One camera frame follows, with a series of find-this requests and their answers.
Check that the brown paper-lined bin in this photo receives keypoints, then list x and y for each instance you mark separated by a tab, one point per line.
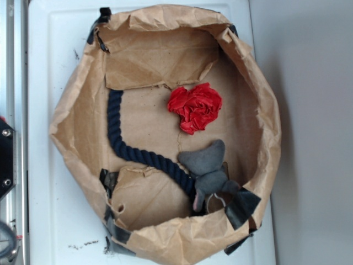
121	144

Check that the grey plush mouse toy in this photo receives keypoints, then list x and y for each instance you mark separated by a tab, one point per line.
206	168

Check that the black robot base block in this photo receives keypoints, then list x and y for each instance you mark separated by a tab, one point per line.
8	160

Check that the white plastic tray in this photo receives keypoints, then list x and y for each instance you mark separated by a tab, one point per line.
63	227

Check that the red paper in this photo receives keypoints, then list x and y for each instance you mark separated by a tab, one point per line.
196	107

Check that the aluminium frame rail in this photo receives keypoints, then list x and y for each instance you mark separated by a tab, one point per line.
16	200

